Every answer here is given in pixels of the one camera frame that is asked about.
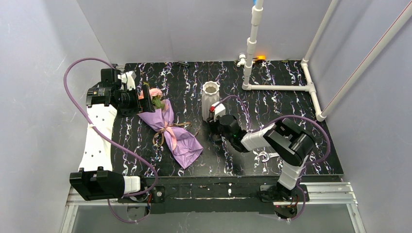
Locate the white ribbed vase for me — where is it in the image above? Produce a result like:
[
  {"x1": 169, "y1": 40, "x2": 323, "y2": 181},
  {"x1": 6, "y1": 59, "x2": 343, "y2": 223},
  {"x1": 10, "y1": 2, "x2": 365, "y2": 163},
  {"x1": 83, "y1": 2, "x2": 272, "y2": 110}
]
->
[{"x1": 201, "y1": 81, "x2": 220, "y2": 122}]

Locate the brown ribbon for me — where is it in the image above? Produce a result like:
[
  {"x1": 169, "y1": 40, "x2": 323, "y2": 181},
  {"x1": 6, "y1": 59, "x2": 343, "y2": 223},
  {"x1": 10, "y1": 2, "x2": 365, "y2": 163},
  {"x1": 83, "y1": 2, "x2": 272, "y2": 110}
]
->
[{"x1": 152, "y1": 121, "x2": 191, "y2": 150}]

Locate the purple flower bouquet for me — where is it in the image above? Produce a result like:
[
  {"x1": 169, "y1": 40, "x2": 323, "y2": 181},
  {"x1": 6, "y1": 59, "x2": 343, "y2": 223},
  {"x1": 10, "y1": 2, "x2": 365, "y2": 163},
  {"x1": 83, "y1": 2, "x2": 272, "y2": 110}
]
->
[{"x1": 138, "y1": 88, "x2": 204, "y2": 169}]

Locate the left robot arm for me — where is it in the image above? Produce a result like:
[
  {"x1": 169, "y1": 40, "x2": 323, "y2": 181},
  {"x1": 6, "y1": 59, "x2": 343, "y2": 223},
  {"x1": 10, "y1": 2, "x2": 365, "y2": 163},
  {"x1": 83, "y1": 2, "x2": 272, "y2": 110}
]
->
[{"x1": 69, "y1": 68, "x2": 155, "y2": 201}]

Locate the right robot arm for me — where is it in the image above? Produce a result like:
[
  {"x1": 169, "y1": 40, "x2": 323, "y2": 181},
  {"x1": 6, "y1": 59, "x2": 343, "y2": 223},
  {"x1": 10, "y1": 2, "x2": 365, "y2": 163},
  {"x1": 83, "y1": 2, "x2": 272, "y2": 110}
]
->
[{"x1": 206, "y1": 115, "x2": 315, "y2": 201}]

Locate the silver wrench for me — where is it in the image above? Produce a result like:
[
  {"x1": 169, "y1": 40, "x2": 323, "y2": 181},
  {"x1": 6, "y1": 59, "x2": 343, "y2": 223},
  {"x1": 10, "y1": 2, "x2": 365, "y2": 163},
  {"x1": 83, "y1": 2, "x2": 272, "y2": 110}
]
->
[{"x1": 259, "y1": 151, "x2": 279, "y2": 163}]

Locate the orange yellow small object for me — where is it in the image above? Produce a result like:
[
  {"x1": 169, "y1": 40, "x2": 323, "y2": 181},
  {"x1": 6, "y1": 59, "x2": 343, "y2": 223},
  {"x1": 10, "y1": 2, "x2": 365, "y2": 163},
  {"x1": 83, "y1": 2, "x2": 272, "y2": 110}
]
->
[{"x1": 253, "y1": 55, "x2": 266, "y2": 61}]

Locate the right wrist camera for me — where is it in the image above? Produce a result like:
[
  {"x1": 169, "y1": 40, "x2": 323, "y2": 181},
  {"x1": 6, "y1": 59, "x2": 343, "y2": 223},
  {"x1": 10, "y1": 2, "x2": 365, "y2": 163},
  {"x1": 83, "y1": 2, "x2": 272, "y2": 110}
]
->
[{"x1": 209, "y1": 102, "x2": 226, "y2": 121}]

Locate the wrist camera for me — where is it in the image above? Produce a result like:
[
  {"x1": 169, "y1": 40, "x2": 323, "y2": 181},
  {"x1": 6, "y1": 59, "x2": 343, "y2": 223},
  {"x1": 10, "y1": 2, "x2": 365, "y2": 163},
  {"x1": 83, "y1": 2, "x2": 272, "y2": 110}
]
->
[
  {"x1": 209, "y1": 102, "x2": 226, "y2": 121},
  {"x1": 118, "y1": 71, "x2": 136, "y2": 91}
]

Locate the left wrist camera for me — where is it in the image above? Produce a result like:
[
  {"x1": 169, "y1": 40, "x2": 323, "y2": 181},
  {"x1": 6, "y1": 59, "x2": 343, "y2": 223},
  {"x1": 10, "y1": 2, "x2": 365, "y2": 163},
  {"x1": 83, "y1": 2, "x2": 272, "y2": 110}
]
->
[{"x1": 118, "y1": 71, "x2": 136, "y2": 91}]

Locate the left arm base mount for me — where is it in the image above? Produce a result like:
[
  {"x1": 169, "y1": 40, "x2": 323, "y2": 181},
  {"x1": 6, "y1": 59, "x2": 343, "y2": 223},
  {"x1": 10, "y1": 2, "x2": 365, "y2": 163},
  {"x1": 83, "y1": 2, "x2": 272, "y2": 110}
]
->
[{"x1": 117, "y1": 186, "x2": 166, "y2": 204}]

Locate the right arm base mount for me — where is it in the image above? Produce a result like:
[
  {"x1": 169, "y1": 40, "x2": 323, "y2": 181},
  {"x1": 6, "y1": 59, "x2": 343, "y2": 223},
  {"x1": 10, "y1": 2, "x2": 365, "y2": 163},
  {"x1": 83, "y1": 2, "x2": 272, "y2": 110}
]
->
[{"x1": 257, "y1": 183, "x2": 310, "y2": 220}]

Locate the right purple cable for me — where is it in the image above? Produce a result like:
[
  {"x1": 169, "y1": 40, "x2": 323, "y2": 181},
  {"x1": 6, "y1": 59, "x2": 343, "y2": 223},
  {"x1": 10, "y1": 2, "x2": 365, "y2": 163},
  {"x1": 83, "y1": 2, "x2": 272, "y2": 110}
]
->
[{"x1": 219, "y1": 95, "x2": 331, "y2": 222}]

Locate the white PVC pipe frame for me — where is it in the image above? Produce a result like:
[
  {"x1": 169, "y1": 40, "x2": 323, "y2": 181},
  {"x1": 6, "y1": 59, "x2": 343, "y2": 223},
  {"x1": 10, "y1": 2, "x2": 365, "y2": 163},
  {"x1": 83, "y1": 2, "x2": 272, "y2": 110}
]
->
[{"x1": 236, "y1": 0, "x2": 412, "y2": 122}]

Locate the aluminium rail frame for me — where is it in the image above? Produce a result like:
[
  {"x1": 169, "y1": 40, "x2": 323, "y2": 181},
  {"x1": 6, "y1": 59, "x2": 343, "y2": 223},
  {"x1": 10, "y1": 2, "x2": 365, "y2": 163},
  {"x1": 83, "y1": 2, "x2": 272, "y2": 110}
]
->
[{"x1": 60, "y1": 178, "x2": 366, "y2": 233}]

